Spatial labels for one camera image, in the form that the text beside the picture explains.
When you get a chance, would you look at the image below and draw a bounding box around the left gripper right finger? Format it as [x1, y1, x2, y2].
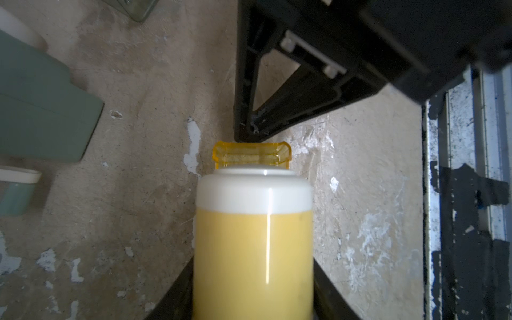
[313, 259, 360, 320]

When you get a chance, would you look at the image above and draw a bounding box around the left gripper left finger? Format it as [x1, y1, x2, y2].
[145, 258, 193, 320]

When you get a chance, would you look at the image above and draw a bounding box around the clear grey tray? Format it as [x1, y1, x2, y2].
[103, 0, 159, 23]

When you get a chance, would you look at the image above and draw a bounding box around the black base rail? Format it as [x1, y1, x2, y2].
[422, 67, 511, 319]

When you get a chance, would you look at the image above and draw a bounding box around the clear yellow tray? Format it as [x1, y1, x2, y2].
[212, 141, 292, 169]

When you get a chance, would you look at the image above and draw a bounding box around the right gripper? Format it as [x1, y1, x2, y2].
[233, 1, 511, 143]

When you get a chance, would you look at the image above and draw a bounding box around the yellow pencil sharpener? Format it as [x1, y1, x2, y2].
[193, 166, 313, 319]

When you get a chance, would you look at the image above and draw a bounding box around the green sharpener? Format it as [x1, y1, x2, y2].
[0, 5, 105, 217]

